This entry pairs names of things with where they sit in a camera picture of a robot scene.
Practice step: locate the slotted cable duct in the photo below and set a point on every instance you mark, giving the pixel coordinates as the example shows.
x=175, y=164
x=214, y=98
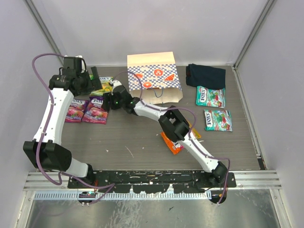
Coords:
x=83, y=195

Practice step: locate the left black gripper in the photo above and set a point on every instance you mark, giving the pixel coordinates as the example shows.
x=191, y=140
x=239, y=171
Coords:
x=92, y=84

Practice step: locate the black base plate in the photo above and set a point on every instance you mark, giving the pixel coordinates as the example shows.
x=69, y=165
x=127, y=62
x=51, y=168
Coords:
x=155, y=181

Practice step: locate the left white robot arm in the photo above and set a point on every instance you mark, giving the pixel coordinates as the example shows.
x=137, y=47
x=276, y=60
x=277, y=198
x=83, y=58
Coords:
x=45, y=150

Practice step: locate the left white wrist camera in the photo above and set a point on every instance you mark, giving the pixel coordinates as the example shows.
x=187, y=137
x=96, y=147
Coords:
x=83, y=63

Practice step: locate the green snack packet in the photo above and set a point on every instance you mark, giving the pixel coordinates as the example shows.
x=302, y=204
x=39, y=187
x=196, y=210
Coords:
x=210, y=98

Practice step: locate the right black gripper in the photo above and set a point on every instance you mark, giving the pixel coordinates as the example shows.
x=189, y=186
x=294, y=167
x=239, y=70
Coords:
x=109, y=97

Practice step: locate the orange fruit candy bag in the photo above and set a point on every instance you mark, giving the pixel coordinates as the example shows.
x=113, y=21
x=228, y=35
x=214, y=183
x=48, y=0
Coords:
x=174, y=142

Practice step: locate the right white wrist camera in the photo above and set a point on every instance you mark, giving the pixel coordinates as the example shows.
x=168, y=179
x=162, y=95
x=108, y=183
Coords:
x=115, y=83

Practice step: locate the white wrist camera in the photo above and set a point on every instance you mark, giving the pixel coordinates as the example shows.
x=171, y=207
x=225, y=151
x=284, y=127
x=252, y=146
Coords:
x=115, y=83
x=83, y=63

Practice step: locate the blue checkered paper bag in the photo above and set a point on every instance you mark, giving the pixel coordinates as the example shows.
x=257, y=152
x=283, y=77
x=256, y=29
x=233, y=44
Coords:
x=154, y=77

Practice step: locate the dark blue folded cloth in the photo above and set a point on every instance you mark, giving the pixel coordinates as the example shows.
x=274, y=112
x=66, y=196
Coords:
x=205, y=76

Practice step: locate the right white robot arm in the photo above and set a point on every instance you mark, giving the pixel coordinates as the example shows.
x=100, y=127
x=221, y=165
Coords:
x=210, y=164

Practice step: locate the purple berries snack bag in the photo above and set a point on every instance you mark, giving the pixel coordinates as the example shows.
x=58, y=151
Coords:
x=76, y=111
x=94, y=112

